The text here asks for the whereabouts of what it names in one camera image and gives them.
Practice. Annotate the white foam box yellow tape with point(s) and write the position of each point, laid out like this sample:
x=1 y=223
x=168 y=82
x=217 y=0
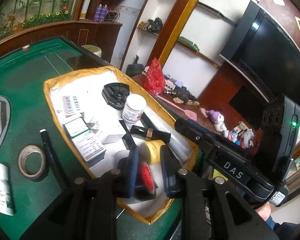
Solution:
x=95 y=77

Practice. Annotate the green mahjong table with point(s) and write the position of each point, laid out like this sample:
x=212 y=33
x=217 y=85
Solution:
x=90 y=58

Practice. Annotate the two purple spray cans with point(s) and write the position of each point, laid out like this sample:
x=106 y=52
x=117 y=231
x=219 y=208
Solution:
x=98 y=12

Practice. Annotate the black thin stick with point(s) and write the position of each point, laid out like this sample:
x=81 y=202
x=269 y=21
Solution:
x=126 y=132

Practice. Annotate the small white box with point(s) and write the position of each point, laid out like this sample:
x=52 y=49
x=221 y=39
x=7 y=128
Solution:
x=112 y=136

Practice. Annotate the green white medicine box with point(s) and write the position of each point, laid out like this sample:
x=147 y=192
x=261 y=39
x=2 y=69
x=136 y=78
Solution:
x=76 y=127

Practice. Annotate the white jar with red label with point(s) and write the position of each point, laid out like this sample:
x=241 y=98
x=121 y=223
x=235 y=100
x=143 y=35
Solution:
x=133 y=110

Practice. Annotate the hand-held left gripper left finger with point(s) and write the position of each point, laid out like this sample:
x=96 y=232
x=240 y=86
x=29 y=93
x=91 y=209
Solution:
x=133 y=170

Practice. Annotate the pink spatula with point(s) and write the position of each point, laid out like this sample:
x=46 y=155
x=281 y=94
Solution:
x=190 y=115

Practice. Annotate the black pen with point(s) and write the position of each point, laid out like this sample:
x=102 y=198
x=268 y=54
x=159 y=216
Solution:
x=45 y=142

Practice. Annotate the pile of small packets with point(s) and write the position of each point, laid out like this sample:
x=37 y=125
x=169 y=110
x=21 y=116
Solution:
x=241 y=135

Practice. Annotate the white rolled poster yellow bands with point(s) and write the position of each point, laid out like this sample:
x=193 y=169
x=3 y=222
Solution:
x=86 y=5

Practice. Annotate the green flat tool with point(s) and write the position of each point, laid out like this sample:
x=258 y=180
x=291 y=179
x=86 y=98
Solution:
x=188 y=44

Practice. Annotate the pink barcode label packet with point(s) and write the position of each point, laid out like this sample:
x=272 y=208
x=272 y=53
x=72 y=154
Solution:
x=70 y=105

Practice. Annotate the white printed medicine box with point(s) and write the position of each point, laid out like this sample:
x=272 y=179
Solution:
x=90 y=147

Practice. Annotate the person's right forearm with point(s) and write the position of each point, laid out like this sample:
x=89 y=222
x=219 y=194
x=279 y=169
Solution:
x=267 y=216

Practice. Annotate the black television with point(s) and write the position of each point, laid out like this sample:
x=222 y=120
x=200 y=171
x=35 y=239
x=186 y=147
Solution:
x=265 y=55

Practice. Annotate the silver blister pack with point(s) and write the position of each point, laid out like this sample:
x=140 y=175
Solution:
x=93 y=125

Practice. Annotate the red plastic bag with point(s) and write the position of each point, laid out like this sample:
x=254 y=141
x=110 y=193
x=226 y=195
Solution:
x=155 y=80

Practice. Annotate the white plastic bottle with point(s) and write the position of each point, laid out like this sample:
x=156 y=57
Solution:
x=3 y=190

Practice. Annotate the black dustpan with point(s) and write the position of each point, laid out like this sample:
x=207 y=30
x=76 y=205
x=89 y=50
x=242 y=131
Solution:
x=135 y=70

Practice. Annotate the black bag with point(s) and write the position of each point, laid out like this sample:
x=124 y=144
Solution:
x=153 y=25

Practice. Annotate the flower mural panel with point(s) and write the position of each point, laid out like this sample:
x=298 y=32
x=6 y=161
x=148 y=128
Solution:
x=27 y=5

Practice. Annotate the mahjong table centre control panel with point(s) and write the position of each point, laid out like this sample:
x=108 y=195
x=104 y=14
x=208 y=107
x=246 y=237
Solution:
x=0 y=120

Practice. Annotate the purple white plush toy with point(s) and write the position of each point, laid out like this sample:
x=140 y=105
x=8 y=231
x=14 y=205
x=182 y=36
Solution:
x=218 y=118

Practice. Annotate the yellow tape roll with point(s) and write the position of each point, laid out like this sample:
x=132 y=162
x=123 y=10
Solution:
x=152 y=152

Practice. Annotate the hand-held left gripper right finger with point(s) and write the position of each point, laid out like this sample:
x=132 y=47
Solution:
x=168 y=172

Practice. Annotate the brown tape roll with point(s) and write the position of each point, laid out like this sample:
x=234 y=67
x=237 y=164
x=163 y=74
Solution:
x=22 y=163

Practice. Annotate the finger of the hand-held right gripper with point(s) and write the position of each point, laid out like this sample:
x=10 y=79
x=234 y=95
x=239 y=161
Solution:
x=187 y=132
x=205 y=130

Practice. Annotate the red label black tin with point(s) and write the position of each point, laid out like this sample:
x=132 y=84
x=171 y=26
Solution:
x=146 y=176

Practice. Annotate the purple bottles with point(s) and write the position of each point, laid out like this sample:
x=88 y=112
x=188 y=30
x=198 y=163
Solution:
x=105 y=12

